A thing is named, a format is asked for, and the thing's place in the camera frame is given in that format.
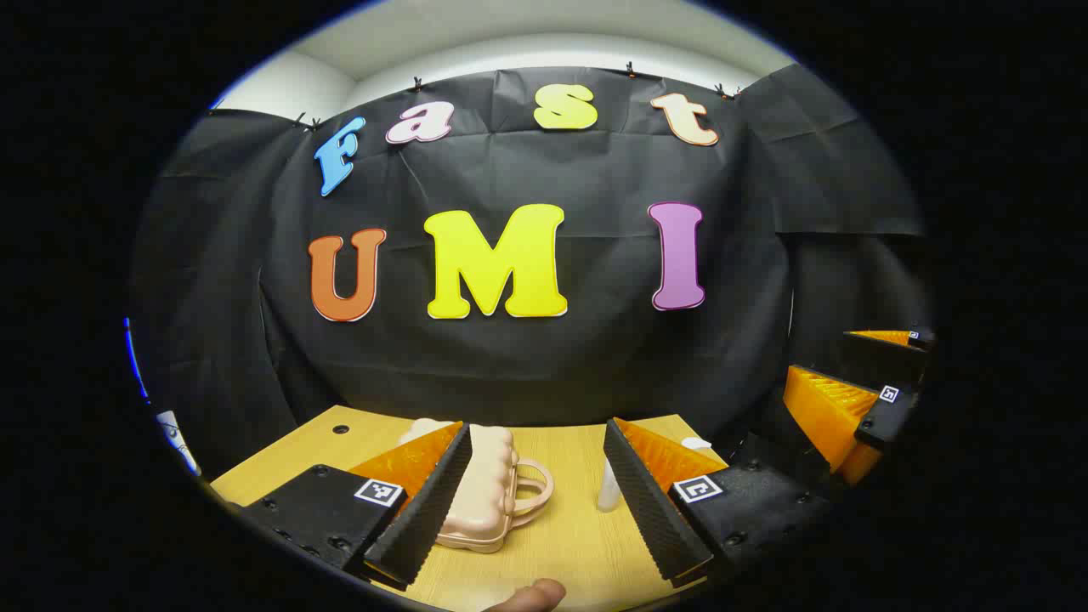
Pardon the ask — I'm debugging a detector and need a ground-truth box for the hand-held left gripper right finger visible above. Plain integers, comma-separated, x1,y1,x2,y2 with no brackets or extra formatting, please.
602,416,836,590

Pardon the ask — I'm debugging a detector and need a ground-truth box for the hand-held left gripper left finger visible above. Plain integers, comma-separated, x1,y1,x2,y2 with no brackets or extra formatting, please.
241,421,473,589

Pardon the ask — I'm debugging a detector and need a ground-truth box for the pink suitcase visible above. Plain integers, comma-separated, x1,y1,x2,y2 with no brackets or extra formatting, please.
398,417,556,555

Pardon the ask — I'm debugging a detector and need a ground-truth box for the white plastic object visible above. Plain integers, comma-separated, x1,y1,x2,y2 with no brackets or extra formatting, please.
157,411,202,478

